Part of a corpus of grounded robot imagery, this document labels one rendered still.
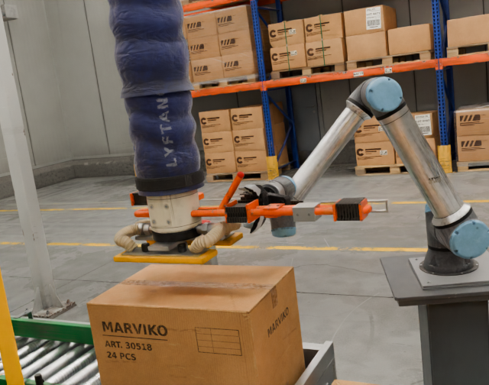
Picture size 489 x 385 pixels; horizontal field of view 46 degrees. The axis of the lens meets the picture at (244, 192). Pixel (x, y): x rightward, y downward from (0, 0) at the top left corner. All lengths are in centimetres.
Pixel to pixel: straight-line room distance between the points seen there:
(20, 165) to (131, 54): 304
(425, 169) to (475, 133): 657
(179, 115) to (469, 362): 152
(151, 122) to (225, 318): 64
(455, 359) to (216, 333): 111
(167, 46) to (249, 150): 800
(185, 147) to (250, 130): 788
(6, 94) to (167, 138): 303
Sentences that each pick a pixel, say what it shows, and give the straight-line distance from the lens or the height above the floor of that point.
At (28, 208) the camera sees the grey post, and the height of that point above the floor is 86.
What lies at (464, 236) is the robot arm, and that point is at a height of 97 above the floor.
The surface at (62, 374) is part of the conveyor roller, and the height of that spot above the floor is 54.
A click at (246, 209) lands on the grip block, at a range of 178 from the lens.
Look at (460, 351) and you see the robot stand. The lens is 254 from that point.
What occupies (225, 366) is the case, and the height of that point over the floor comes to 77.
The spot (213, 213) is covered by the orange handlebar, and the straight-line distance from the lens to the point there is 184.
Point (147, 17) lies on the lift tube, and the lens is 181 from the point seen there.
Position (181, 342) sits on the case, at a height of 83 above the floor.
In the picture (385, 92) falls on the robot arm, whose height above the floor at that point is 151.
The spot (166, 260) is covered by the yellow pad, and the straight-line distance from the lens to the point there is 184.
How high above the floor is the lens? 159
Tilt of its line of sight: 10 degrees down
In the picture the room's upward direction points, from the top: 7 degrees counter-clockwise
